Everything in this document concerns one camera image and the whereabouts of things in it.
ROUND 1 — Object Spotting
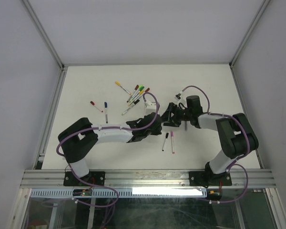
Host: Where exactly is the aluminium front rail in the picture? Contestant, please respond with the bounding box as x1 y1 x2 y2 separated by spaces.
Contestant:
20 167 276 189

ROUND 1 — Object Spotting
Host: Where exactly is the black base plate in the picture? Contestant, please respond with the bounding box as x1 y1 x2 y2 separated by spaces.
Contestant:
189 171 232 188
63 171 105 187

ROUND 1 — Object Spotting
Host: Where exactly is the slotted grey cable duct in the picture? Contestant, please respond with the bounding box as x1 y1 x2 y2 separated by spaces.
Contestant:
31 187 207 198

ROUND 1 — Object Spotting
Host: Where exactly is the blue capped pen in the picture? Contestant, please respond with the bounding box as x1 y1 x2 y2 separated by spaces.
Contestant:
104 102 108 124

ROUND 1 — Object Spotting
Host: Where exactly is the black capped thin pen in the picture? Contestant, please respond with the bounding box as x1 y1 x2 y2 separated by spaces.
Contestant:
162 132 169 151

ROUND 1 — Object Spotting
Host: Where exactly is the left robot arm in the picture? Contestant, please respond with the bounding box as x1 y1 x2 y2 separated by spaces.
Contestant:
57 112 162 186

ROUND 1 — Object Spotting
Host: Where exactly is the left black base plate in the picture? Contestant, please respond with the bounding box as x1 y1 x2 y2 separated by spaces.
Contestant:
63 171 105 187

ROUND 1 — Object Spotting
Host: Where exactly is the dark red capped marker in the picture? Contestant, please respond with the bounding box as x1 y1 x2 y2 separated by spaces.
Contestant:
134 88 150 101

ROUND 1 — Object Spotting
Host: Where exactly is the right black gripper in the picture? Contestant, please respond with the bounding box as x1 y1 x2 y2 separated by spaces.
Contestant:
161 102 192 127

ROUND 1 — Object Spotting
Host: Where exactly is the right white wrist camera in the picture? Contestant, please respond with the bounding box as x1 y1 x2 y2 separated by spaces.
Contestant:
175 91 186 106

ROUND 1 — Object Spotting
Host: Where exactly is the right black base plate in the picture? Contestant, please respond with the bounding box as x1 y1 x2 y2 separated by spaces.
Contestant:
189 171 232 188

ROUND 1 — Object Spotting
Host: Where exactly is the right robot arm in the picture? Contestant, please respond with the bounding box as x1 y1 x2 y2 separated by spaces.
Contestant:
161 95 259 187

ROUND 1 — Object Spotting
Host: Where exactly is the purple capped marker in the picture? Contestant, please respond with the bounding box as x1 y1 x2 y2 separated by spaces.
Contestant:
170 131 175 154

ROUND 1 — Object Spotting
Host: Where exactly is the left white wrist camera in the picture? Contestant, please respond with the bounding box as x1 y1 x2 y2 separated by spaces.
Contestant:
144 101 158 115

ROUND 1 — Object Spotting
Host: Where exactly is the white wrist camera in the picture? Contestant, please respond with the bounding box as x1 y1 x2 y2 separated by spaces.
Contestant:
175 91 186 106
144 101 158 115

